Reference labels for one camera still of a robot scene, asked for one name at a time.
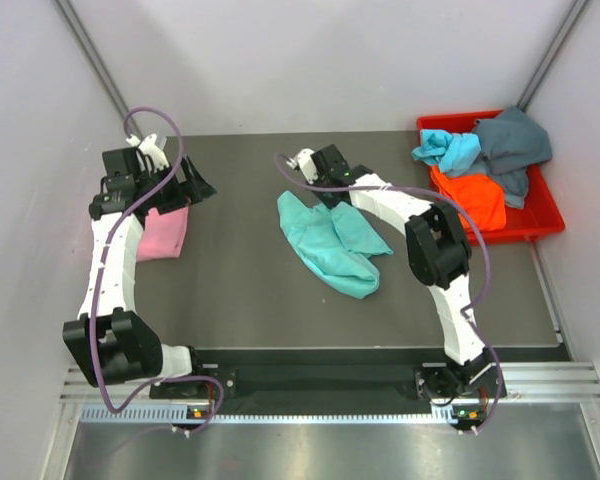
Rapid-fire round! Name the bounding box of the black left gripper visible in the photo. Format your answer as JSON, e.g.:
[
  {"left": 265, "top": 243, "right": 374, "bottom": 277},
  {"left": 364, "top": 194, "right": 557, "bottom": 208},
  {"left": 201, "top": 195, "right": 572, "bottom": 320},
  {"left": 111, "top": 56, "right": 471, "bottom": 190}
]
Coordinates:
[{"left": 136, "top": 155, "right": 215, "bottom": 216}]

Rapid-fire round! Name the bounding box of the teal t shirt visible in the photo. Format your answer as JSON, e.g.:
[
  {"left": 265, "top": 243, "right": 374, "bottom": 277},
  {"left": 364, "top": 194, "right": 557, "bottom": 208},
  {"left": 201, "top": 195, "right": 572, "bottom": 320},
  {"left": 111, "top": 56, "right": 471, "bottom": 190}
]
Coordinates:
[{"left": 277, "top": 191, "right": 393, "bottom": 300}]

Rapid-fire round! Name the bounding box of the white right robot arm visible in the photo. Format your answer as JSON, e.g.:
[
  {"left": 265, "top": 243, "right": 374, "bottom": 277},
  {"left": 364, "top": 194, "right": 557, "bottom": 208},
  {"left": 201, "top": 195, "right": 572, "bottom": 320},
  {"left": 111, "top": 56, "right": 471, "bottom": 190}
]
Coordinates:
[{"left": 294, "top": 145, "right": 504, "bottom": 399}]

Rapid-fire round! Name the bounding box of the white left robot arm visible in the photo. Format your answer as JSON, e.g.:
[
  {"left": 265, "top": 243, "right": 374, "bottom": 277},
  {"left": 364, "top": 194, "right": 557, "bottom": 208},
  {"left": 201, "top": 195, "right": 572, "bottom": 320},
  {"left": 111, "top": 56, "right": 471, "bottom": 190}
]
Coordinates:
[{"left": 62, "top": 147, "right": 216, "bottom": 397}]

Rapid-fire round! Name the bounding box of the pink folded t shirt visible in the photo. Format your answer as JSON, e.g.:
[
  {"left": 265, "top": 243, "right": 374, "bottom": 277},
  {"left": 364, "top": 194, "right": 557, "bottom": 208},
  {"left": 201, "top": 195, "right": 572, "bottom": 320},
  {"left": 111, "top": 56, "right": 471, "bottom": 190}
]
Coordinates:
[{"left": 136, "top": 208, "right": 189, "bottom": 262}]

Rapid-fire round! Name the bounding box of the light blue t shirt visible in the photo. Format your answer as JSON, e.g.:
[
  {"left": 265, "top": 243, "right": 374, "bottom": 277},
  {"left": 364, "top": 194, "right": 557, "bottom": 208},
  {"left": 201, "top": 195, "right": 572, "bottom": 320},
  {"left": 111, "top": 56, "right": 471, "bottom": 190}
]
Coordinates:
[{"left": 411, "top": 129, "right": 481, "bottom": 177}]

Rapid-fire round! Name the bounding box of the orange t shirt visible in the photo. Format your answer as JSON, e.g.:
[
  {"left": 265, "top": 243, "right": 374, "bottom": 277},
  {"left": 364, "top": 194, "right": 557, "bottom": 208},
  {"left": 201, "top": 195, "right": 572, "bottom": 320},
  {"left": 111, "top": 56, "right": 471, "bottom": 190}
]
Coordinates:
[{"left": 430, "top": 166, "right": 506, "bottom": 231}]

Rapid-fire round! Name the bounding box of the grey blue t shirt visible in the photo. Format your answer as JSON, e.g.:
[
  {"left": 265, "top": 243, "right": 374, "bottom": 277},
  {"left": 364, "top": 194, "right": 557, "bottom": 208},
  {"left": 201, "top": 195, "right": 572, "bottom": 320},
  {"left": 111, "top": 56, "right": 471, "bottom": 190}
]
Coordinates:
[{"left": 468, "top": 106, "right": 553, "bottom": 209}]

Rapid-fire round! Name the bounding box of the red plastic bin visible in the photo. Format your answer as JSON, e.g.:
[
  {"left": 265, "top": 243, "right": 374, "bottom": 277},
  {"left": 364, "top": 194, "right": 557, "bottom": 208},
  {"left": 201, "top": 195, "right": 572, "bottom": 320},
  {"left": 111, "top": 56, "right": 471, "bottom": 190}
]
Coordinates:
[{"left": 416, "top": 109, "right": 565, "bottom": 244}]

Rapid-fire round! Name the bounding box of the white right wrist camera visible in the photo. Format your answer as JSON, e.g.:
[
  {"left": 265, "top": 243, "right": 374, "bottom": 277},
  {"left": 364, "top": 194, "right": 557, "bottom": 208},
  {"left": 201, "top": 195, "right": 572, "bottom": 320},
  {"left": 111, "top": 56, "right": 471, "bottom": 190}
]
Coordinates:
[{"left": 286, "top": 148, "right": 319, "bottom": 184}]

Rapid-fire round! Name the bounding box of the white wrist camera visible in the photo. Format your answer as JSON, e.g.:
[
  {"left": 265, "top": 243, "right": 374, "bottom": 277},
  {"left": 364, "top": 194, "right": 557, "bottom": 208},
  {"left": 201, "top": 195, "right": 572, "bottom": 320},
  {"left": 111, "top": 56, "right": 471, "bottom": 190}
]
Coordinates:
[
  {"left": 126, "top": 134, "right": 171, "bottom": 171},
  {"left": 286, "top": 148, "right": 319, "bottom": 184}
]

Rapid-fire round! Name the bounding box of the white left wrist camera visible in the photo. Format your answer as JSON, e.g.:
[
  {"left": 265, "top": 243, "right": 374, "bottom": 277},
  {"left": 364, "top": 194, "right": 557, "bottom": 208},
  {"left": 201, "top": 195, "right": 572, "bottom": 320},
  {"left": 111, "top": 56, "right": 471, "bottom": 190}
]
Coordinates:
[{"left": 126, "top": 134, "right": 171, "bottom": 171}]

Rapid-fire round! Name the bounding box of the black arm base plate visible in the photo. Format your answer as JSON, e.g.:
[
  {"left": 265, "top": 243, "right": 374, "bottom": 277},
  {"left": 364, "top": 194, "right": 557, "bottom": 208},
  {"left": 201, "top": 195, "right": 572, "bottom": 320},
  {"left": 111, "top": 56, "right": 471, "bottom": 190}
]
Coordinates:
[{"left": 149, "top": 363, "right": 508, "bottom": 404}]

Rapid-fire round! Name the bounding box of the grey slotted cable duct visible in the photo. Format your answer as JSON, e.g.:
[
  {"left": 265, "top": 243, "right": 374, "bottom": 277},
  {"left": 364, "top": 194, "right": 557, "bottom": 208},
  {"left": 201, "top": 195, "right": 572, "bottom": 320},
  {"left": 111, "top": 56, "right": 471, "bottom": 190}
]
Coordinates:
[{"left": 80, "top": 404, "right": 478, "bottom": 425}]

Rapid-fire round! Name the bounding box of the aluminium frame rail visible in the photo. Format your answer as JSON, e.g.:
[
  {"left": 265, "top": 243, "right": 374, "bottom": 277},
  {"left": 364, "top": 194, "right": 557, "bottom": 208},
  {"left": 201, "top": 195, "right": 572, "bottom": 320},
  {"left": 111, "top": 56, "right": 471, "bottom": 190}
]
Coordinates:
[{"left": 60, "top": 362, "right": 600, "bottom": 412}]

